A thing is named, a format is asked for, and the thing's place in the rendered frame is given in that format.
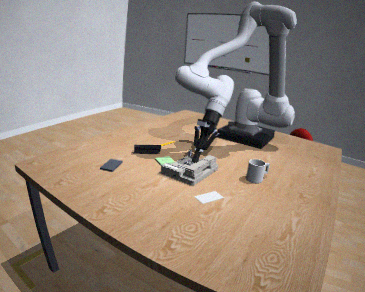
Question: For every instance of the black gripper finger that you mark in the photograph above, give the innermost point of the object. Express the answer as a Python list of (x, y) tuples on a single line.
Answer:
[(197, 139), (205, 144)]

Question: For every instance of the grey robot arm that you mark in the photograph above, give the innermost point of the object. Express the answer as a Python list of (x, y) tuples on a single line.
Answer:
[(251, 109)]

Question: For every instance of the light green sticky note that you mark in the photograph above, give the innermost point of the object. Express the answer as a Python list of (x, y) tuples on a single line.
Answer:
[(162, 160)]

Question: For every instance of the white rectangular sheet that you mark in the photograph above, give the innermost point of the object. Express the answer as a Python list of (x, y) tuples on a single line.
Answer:
[(208, 197)]

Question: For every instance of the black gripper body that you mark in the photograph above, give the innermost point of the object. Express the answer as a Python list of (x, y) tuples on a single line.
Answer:
[(214, 118)]

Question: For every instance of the grey telephone handset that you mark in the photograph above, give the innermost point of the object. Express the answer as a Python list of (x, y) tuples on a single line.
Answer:
[(196, 168)]

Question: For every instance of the grey mug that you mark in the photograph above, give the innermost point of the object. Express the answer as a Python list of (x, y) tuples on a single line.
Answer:
[(255, 173)]

